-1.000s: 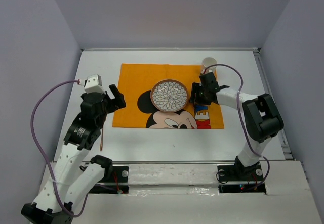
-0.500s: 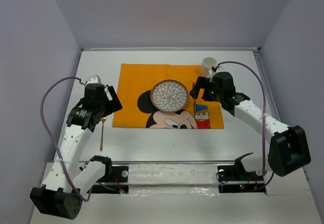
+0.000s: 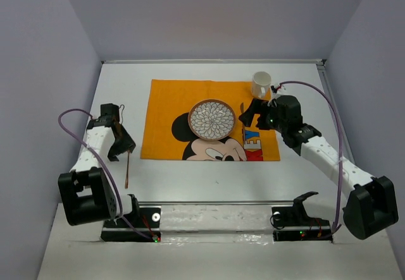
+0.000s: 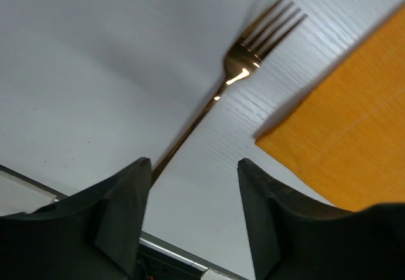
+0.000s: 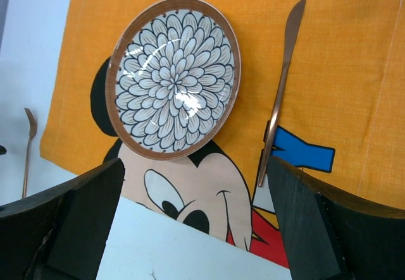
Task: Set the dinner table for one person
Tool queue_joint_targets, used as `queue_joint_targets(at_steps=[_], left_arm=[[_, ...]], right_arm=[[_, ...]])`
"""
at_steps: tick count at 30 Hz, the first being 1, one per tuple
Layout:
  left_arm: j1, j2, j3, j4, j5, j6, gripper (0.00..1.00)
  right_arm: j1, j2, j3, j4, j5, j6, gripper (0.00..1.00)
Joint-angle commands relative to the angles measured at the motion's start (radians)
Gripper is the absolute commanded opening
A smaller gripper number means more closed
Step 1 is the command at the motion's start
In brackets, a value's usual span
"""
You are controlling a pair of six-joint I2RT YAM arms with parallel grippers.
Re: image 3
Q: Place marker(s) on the orange cartoon cloth placemat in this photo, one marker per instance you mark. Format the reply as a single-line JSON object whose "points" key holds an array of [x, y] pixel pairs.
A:
{"points": [[167, 134]]}

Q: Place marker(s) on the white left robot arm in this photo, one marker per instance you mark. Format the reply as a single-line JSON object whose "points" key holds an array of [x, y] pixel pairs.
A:
{"points": [[88, 191]]}

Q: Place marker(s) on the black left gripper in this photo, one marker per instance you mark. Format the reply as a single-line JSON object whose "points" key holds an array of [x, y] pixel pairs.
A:
{"points": [[128, 144]]}

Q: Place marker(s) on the white ceramic mug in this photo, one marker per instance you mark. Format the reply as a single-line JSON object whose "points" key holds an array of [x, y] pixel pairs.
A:
{"points": [[260, 84]]}

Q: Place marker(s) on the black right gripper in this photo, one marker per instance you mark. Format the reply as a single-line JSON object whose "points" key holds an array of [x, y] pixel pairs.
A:
{"points": [[257, 106]]}

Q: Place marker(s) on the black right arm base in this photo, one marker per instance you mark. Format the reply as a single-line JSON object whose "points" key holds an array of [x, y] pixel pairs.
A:
{"points": [[292, 223]]}

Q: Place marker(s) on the copper fork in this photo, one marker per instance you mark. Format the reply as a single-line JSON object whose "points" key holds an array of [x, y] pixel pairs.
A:
{"points": [[127, 170]]}

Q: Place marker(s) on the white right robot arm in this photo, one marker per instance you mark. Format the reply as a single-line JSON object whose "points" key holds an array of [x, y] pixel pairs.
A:
{"points": [[365, 204]]}

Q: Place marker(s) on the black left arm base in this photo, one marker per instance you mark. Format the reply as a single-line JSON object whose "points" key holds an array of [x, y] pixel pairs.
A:
{"points": [[140, 223]]}

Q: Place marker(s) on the patterned ceramic plate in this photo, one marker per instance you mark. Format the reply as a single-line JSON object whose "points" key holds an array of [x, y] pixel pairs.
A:
{"points": [[212, 119]]}

